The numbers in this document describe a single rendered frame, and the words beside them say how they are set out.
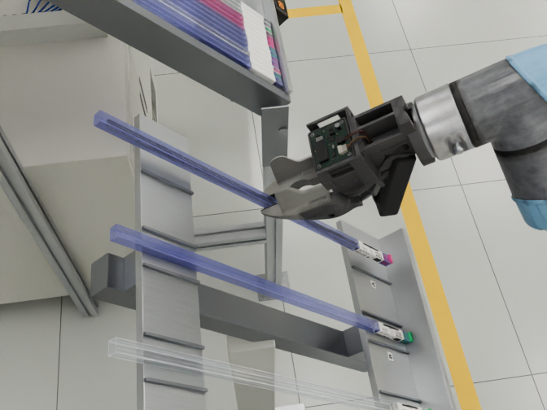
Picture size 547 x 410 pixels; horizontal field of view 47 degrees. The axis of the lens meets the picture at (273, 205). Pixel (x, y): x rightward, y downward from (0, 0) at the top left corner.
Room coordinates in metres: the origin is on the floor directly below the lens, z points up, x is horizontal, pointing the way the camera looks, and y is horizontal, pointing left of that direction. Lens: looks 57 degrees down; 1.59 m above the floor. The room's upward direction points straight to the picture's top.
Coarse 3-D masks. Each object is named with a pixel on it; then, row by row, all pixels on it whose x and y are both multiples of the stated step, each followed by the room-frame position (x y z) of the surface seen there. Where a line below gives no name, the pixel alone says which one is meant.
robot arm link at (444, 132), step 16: (432, 96) 0.46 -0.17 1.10; (448, 96) 0.45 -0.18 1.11; (416, 112) 0.45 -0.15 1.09; (432, 112) 0.44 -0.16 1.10; (448, 112) 0.43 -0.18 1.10; (432, 128) 0.43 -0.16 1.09; (448, 128) 0.42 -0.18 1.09; (464, 128) 0.42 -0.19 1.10; (432, 144) 0.41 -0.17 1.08; (448, 144) 0.41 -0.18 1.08; (464, 144) 0.42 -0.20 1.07
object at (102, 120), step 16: (112, 128) 0.40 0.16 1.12; (128, 128) 0.41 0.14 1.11; (144, 144) 0.40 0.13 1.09; (160, 144) 0.41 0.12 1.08; (176, 160) 0.41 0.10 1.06; (192, 160) 0.42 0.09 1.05; (208, 176) 0.41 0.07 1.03; (224, 176) 0.42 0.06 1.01; (240, 192) 0.41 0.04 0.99; (256, 192) 0.42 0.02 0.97; (304, 224) 0.42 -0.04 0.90; (320, 224) 0.44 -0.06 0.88; (336, 240) 0.43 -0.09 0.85; (352, 240) 0.44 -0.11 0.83; (384, 256) 0.45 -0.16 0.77
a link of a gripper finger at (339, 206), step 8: (336, 200) 0.40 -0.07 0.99; (344, 200) 0.40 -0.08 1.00; (352, 200) 0.40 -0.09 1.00; (360, 200) 0.40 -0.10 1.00; (312, 208) 0.40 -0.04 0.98; (320, 208) 0.40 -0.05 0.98; (328, 208) 0.39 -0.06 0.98; (336, 208) 0.39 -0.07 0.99; (344, 208) 0.39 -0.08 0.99; (352, 208) 0.39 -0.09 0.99; (304, 216) 0.40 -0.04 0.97; (312, 216) 0.39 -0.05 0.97; (320, 216) 0.39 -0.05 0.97; (328, 216) 0.39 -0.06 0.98; (336, 216) 0.39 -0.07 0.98
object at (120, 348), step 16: (112, 352) 0.18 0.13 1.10; (128, 352) 0.18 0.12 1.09; (144, 352) 0.19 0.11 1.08; (160, 352) 0.19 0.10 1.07; (176, 352) 0.20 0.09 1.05; (176, 368) 0.19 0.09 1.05; (192, 368) 0.19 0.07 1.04; (208, 368) 0.19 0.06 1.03; (224, 368) 0.20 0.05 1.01; (240, 368) 0.20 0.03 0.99; (256, 384) 0.20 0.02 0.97; (272, 384) 0.20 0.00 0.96; (288, 384) 0.20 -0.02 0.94; (304, 384) 0.21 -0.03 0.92; (320, 384) 0.22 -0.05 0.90; (336, 400) 0.21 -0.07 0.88; (352, 400) 0.21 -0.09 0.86; (368, 400) 0.22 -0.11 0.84; (384, 400) 0.23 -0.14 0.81
